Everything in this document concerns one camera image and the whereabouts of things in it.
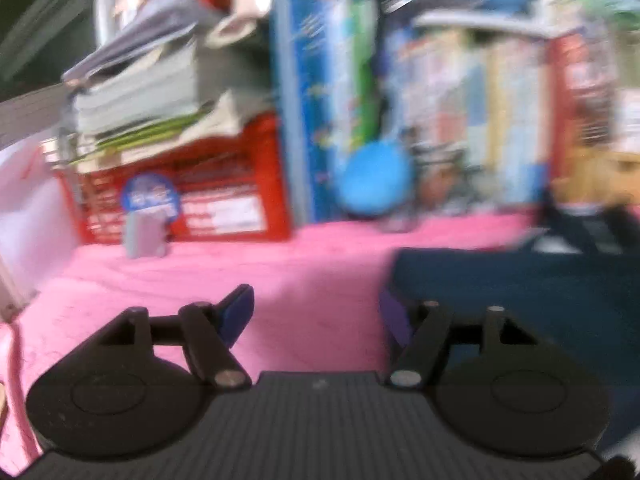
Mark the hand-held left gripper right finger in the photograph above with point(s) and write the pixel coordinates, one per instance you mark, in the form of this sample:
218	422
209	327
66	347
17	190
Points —
395	320

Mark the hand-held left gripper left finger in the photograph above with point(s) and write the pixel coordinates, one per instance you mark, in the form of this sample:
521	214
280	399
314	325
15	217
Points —
235	312

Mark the white and navy jacket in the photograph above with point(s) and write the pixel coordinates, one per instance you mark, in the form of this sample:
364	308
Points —
525	290

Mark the grey packet with blue label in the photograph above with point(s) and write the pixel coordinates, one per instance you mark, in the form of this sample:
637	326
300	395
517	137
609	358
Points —
147	230

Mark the red printed box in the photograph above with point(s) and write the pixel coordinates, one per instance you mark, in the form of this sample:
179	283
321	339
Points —
225	180

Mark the round blue plush ball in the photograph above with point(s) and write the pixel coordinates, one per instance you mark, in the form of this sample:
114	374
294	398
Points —
375	177

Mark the small bicycle model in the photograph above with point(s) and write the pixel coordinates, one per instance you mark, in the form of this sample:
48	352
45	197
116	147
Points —
450	185

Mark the white plastic bag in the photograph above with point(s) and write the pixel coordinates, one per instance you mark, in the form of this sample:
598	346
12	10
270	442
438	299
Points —
35	225

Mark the stack of books and papers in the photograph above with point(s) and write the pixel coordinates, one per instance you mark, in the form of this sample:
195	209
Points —
150	90

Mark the row of colourful books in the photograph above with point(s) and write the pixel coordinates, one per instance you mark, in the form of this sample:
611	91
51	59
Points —
325	85

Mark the wooden drawer box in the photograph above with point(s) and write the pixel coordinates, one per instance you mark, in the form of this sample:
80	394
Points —
600	175

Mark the grey storage box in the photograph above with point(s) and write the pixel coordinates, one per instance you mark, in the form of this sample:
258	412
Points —
30	115

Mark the glossy portrait picture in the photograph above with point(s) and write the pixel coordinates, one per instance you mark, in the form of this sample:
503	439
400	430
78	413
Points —
582	90

